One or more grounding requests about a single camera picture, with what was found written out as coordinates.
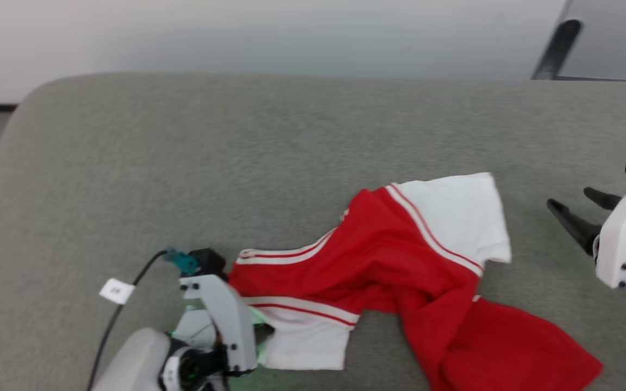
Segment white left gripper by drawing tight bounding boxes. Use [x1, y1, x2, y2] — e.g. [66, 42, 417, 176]
[161, 274, 259, 391]

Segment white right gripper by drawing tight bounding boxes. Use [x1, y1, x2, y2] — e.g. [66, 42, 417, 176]
[546, 186, 626, 289]

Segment red and white t-shirt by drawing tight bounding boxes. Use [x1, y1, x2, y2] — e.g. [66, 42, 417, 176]
[228, 172, 604, 391]

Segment grey fabric sofa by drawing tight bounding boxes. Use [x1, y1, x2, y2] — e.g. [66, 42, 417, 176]
[0, 72, 626, 391]

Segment grey glass door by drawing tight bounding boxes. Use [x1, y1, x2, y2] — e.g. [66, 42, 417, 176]
[530, 0, 626, 83]

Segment teal cable connector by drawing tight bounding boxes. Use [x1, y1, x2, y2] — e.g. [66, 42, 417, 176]
[164, 248, 199, 275]

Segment thin black cable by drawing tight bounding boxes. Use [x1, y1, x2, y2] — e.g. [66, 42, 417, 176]
[86, 250, 170, 391]

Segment white paper cable tag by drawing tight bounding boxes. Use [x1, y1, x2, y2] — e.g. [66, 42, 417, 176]
[99, 278, 136, 305]

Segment dark door handle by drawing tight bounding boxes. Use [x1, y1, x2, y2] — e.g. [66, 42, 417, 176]
[530, 19, 584, 81]

